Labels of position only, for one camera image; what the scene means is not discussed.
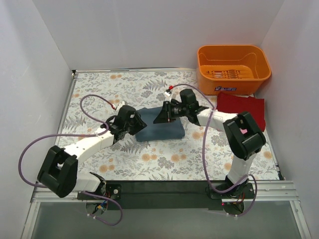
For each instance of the orange plastic basket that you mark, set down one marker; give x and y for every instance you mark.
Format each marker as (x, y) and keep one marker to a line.
(231, 69)

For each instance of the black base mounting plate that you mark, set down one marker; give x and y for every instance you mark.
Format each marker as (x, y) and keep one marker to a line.
(173, 195)

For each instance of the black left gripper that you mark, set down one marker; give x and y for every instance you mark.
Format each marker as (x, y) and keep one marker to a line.
(134, 120)

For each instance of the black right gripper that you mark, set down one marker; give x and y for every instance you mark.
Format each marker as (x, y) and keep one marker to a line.
(168, 112)

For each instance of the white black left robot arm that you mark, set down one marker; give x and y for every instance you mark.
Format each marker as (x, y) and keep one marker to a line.
(59, 171)

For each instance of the red folded t-shirt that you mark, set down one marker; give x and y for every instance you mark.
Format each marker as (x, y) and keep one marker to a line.
(236, 104)

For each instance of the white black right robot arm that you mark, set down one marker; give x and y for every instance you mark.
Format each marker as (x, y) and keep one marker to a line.
(243, 134)

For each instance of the blue-grey t-shirt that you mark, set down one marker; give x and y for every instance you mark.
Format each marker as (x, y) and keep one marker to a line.
(161, 131)

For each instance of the floral patterned table mat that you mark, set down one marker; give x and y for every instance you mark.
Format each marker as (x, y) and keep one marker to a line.
(216, 155)

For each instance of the aluminium frame rail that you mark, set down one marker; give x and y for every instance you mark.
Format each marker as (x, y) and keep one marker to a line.
(146, 85)

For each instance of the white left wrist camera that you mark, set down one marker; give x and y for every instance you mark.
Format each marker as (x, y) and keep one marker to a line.
(116, 107)

